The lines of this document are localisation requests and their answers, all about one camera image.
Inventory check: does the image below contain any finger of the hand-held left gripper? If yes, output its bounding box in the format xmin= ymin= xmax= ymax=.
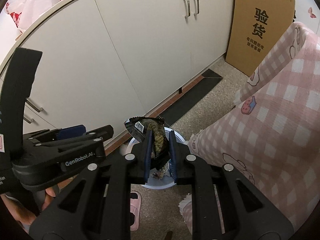
xmin=39 ymin=125 xmax=115 ymax=151
xmin=23 ymin=124 xmax=87 ymax=143

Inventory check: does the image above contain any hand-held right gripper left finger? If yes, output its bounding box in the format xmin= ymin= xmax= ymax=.
xmin=29 ymin=129 xmax=153 ymax=240

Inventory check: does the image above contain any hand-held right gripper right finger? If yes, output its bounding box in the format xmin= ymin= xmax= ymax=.
xmin=169 ymin=130 xmax=294 ymax=240

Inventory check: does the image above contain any black green snack wrapper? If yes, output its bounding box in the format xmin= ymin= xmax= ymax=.
xmin=124 ymin=116 xmax=171 ymax=173

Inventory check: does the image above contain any pale blue waste bin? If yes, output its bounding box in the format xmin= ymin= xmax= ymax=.
xmin=126 ymin=127 xmax=188 ymax=190

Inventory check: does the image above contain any person's left hand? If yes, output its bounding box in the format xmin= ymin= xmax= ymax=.
xmin=4 ymin=186 xmax=58 ymax=231

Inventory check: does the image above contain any pink slipper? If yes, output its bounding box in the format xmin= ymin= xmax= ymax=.
xmin=129 ymin=191 xmax=142 ymax=231

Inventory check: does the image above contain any black floor mat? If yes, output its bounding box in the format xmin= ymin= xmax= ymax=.
xmin=159 ymin=69 xmax=223 ymax=128

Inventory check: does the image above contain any white cabinet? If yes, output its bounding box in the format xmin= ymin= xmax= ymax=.
xmin=0 ymin=0 xmax=237 ymax=153

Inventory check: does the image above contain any white red plastic bag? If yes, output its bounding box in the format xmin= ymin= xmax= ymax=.
xmin=5 ymin=0 xmax=64 ymax=30

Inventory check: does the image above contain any pink checked blanket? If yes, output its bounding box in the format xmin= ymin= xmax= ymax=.
xmin=178 ymin=21 xmax=320 ymax=233

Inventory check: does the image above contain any brown cardboard box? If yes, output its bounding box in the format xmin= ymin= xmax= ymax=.
xmin=225 ymin=0 xmax=296 ymax=78

